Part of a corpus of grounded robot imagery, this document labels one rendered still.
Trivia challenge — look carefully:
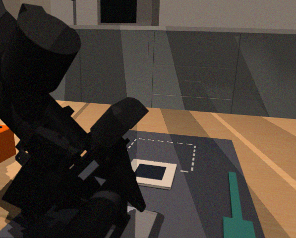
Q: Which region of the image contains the dark grey mat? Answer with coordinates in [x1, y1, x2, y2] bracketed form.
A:
[0, 130, 265, 238]

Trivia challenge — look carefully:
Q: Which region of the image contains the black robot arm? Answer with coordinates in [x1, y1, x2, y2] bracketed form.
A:
[0, 0, 81, 215]

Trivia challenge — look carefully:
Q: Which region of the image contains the beige square tile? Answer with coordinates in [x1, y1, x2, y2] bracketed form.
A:
[131, 159, 177, 190]

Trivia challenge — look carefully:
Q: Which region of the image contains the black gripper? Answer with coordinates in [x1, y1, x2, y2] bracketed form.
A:
[15, 97, 149, 226]

